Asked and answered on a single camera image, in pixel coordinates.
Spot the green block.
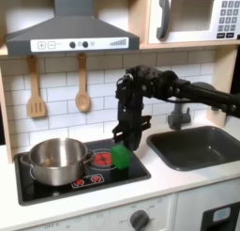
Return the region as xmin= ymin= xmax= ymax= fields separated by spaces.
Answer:
xmin=111 ymin=143 xmax=132 ymax=170

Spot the black toy stove top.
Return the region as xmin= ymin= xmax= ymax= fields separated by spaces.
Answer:
xmin=13 ymin=136 xmax=152 ymax=207

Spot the dark grey tap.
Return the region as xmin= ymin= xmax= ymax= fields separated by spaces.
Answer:
xmin=167 ymin=81 xmax=221 ymax=131

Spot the wooden spoon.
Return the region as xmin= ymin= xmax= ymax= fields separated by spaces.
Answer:
xmin=74 ymin=53 xmax=92 ymax=114

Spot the dark grey sink basin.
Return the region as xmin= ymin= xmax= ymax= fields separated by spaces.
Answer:
xmin=145 ymin=125 xmax=240 ymax=173

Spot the steel pot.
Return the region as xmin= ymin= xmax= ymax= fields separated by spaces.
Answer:
xmin=19 ymin=137 xmax=98 ymax=188

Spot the grey oven knob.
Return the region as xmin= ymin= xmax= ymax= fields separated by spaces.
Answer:
xmin=128 ymin=208 xmax=151 ymax=231

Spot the wooden slotted spatula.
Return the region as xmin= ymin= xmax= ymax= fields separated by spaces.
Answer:
xmin=25 ymin=54 xmax=48 ymax=119

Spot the white toy microwave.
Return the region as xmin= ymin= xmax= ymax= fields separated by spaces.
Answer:
xmin=147 ymin=0 xmax=240 ymax=45

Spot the grey range hood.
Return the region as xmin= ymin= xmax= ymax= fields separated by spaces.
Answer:
xmin=5 ymin=0 xmax=141 ymax=56

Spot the thin black cable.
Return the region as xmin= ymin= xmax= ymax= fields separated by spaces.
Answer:
xmin=114 ymin=74 xmax=135 ymax=100

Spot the grey microwave door handle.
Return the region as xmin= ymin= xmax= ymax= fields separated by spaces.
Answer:
xmin=156 ymin=0 xmax=172 ymax=41

